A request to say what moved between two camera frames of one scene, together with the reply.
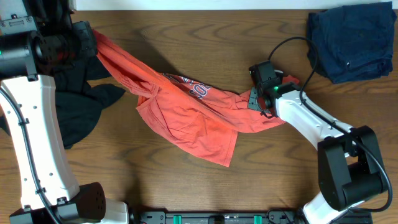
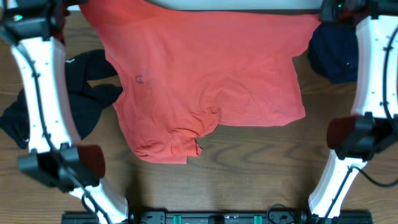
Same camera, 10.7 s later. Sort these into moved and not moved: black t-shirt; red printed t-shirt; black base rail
Moved: red printed t-shirt
Not moved: black base rail; black t-shirt
